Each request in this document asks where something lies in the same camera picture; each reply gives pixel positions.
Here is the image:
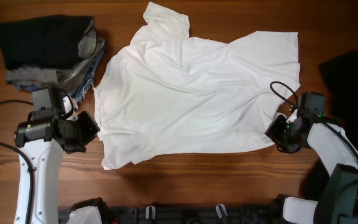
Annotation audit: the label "white t-shirt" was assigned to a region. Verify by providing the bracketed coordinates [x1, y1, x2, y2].
[94, 2, 301, 170]

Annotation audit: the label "right white rail clip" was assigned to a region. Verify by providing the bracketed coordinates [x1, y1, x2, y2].
[215, 204, 228, 219]

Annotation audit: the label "white rail clip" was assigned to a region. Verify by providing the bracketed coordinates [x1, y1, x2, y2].
[145, 205, 156, 220]
[215, 204, 228, 219]

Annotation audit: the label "folded blue denim shorts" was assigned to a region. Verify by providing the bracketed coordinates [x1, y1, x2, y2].
[16, 49, 104, 104]

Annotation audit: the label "left white rail clip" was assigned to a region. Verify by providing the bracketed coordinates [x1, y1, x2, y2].
[145, 205, 156, 220]

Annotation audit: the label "folded grey garment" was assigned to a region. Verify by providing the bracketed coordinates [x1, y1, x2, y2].
[5, 37, 105, 94]

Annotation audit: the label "black garment at right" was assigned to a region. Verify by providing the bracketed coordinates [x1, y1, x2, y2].
[301, 49, 358, 200]

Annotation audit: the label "folded black garment on stack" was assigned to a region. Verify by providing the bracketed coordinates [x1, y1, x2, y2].
[0, 14, 97, 70]

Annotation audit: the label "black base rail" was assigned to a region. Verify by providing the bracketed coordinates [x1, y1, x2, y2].
[57, 203, 279, 224]

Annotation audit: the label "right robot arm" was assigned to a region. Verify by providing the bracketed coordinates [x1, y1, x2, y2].
[265, 92, 358, 223]

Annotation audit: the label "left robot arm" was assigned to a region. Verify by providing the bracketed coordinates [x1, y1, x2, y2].
[14, 87, 100, 223]

